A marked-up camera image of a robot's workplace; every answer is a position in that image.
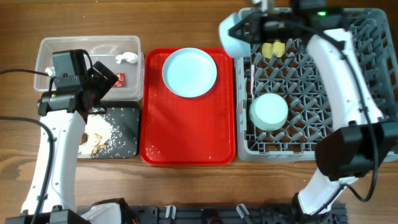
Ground red snack wrapper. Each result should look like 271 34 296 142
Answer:
113 72 125 88

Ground yellow plastic cup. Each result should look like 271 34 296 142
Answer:
261 40 285 59

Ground white tissue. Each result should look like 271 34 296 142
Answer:
115 52 138 64

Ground green bowl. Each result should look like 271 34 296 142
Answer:
249 93 289 131

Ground white plastic fork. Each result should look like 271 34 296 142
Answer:
250 64 256 98

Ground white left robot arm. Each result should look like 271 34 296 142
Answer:
5 62 137 223

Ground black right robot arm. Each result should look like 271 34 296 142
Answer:
219 6 397 221

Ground grey dishwasher rack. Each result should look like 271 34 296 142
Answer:
234 8 397 162

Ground black waste tray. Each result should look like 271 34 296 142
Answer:
76 100 141 159

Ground clear plastic bin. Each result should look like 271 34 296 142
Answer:
35 35 144 101

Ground rice and food scraps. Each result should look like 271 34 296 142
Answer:
76 108 137 159

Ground light blue plate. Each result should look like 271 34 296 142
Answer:
162 48 218 98

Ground red plastic tray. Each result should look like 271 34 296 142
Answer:
139 48 236 166

